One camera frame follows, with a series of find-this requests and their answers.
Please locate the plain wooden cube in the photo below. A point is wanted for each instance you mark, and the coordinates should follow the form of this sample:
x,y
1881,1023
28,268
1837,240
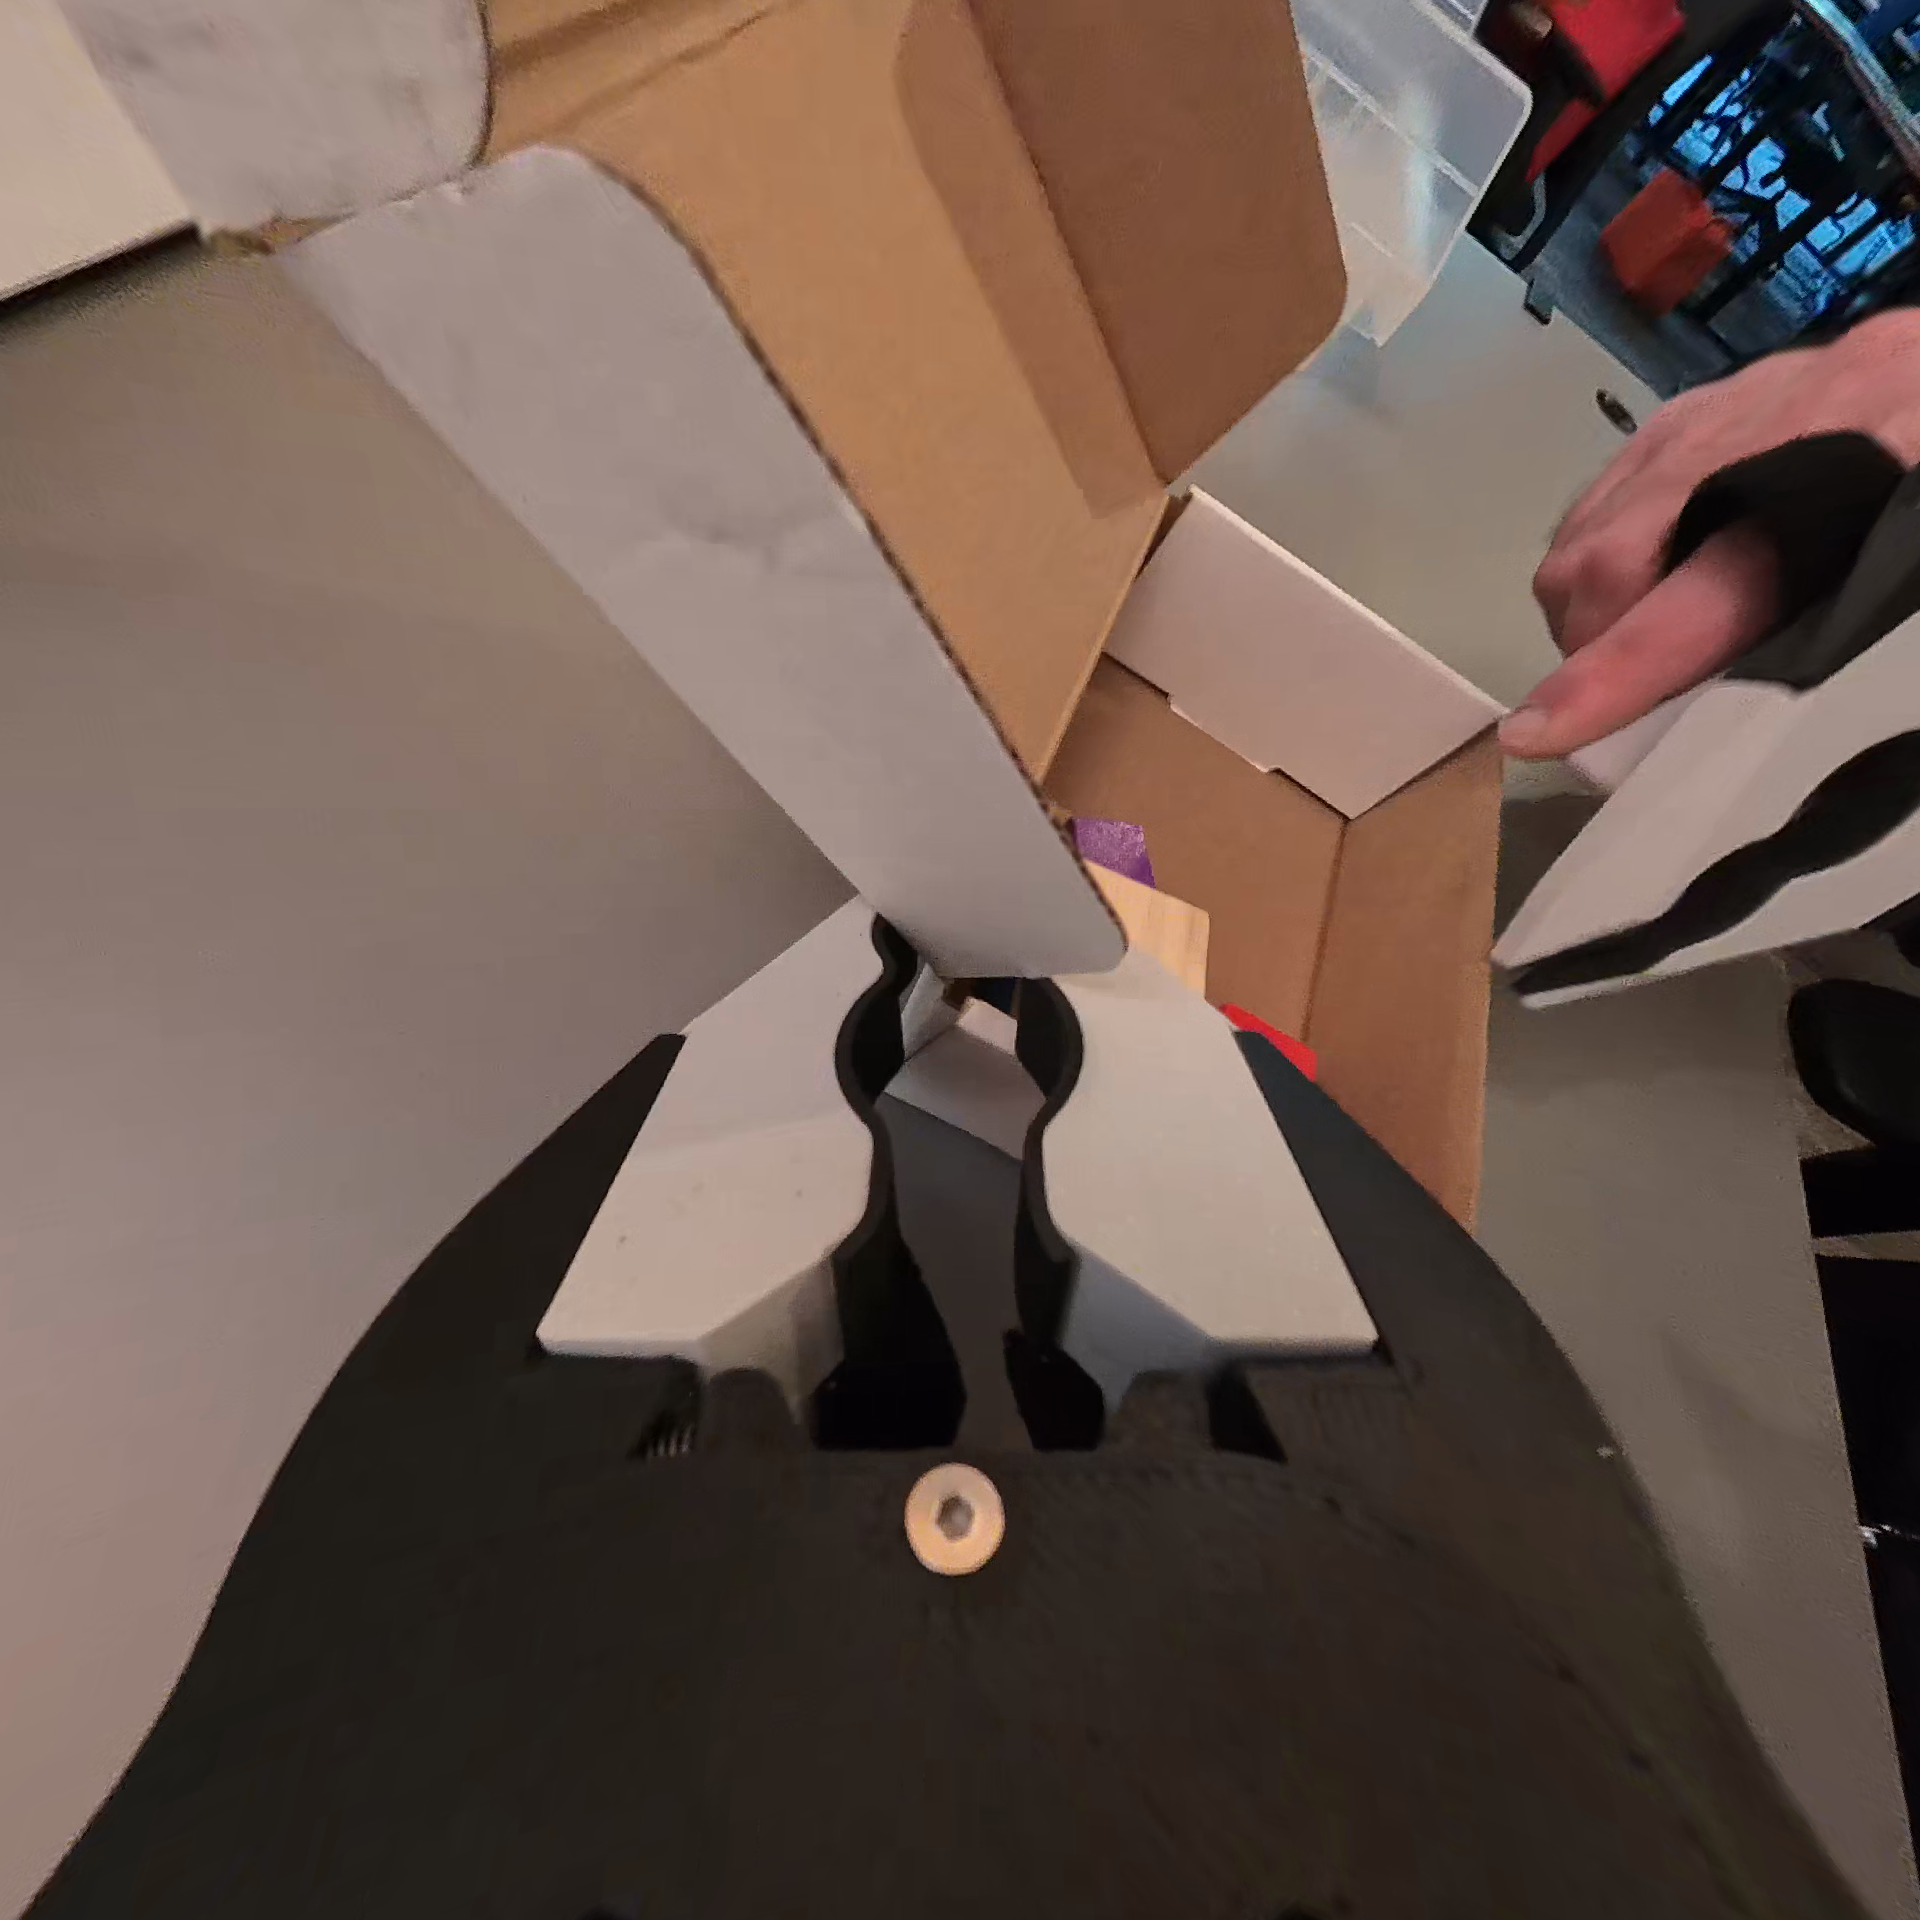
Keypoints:
x,y
1164,930

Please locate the purple cube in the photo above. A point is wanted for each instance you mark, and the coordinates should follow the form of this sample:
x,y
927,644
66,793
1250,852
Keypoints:
x,y
1112,848

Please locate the red plastic crate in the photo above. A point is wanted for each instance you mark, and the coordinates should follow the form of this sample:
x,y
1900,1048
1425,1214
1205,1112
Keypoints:
x,y
1606,45
1666,240

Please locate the black office chair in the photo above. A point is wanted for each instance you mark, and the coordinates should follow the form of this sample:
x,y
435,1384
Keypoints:
x,y
1861,1065

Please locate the red cube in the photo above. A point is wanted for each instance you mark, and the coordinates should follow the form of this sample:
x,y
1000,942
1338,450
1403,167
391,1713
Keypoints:
x,y
1268,1035

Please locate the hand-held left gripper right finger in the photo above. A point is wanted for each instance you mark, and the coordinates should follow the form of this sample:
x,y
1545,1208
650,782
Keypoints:
x,y
1186,1200

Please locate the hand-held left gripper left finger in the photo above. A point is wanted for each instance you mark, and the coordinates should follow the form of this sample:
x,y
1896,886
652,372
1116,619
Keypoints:
x,y
705,1185

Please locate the white cardboard box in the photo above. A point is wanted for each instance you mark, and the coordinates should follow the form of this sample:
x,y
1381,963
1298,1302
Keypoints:
x,y
677,524

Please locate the clear plastic bin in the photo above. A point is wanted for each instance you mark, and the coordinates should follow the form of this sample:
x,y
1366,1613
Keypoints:
x,y
1409,150

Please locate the black metal rack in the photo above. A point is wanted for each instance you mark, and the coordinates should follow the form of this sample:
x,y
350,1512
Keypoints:
x,y
1516,180

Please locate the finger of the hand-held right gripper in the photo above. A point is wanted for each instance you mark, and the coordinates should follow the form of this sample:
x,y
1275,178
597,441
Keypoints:
x,y
1725,811
1861,907

